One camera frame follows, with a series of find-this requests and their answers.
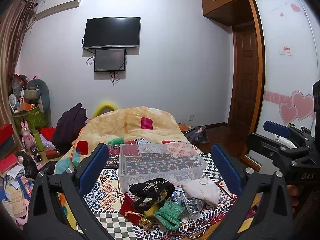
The black knitted pouch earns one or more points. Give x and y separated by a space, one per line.
151 192

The clear plastic storage box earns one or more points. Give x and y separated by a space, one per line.
176 162

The grey plush toy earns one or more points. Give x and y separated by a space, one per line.
37 93

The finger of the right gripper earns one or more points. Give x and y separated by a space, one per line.
276 129

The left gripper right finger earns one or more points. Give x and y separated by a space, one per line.
274 218

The clear plastic bag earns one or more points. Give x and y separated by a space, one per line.
193 206

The red cylinder can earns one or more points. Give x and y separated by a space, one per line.
52 153

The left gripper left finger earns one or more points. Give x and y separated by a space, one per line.
46 218

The patterned patchwork bed cover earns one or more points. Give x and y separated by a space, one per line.
106 199

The green bottle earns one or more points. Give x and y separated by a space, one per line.
38 140

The green knitted cloth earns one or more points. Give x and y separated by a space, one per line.
168 215

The red box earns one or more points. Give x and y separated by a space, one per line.
6 131

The small wall monitor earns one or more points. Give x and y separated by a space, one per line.
109 60

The large wall television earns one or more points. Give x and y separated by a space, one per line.
112 32

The wooden overhead cabinet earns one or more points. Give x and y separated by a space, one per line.
228 12

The dark purple garment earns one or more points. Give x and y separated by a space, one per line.
68 128

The white wall socket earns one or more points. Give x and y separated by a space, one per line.
190 117

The white heart wardrobe door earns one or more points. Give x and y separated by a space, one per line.
291 45

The pink rabbit figurine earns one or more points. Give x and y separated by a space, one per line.
28 140

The grey backpack on floor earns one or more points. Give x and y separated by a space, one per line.
197 135

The striped brown curtain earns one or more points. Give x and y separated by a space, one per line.
14 24

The red fabric pouch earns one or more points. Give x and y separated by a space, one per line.
128 211

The beige fleece blanket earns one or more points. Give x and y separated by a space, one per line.
120 126

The brown wooden door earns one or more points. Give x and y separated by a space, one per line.
245 77

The white air conditioner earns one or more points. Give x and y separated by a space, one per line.
50 7

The green cardboard box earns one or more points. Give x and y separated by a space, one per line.
35 118

